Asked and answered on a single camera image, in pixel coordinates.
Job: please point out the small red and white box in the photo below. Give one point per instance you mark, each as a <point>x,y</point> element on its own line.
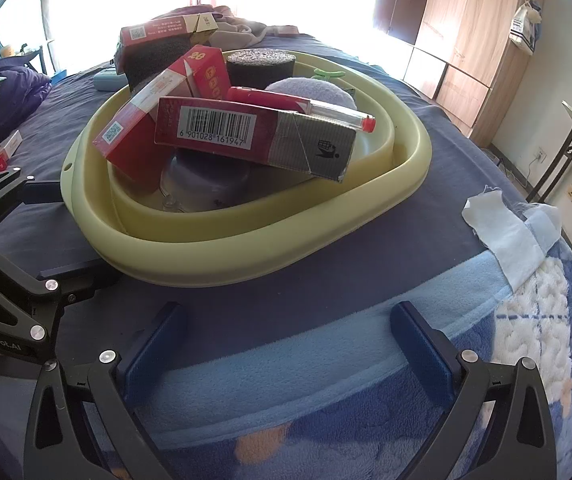
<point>3,152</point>

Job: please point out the red and cream carton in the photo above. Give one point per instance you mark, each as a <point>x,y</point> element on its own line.
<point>165,95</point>

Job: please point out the purple round zipper case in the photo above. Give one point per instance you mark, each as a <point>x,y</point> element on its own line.
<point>205,180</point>

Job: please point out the red and clear plastic tube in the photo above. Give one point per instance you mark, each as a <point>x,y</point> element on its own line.
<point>266,97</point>

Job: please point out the large black foam cylinder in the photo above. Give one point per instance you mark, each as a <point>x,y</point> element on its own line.
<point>261,67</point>

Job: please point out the beige clothes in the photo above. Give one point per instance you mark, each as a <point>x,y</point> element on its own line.
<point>236,25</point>

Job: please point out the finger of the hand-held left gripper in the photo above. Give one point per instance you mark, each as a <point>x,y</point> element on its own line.
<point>80,277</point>
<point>40,191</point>

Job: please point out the dark red carton gold end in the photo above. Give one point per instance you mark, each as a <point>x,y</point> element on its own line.
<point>155,30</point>

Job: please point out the white plastic bag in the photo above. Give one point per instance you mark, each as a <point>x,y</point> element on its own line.
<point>525,27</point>

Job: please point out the pale yellow plastic basin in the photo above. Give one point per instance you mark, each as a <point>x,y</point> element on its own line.
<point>246,255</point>

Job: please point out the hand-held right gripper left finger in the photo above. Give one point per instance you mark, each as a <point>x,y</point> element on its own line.
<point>153,355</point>

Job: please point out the blue checkered fleece blanket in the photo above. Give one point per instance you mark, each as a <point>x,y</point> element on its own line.
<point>316,410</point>

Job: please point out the small black foam cylinder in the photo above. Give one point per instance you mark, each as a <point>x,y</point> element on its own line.
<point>153,62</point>

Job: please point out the red carton with barcode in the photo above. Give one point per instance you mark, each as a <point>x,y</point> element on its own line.
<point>215,125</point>

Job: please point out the wooden wardrobe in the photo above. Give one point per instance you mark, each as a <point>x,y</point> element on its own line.
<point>466,35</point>

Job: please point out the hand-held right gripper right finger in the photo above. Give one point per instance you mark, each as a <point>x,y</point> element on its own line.
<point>423,355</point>

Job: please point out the white wall outlet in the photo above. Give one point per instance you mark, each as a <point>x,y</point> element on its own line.
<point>541,154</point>

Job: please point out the lavender plush pouch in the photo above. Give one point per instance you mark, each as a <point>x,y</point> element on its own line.
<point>311,91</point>

